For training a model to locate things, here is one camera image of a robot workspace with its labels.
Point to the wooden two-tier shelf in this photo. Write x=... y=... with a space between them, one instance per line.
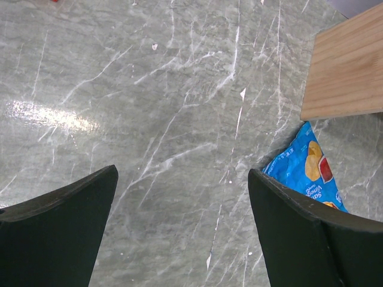
x=345 y=75

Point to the blue Lays chips bag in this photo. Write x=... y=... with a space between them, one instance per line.
x=304 y=168

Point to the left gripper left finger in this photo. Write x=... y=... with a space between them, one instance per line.
x=54 y=239

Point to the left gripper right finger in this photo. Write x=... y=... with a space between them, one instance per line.
x=307 y=243

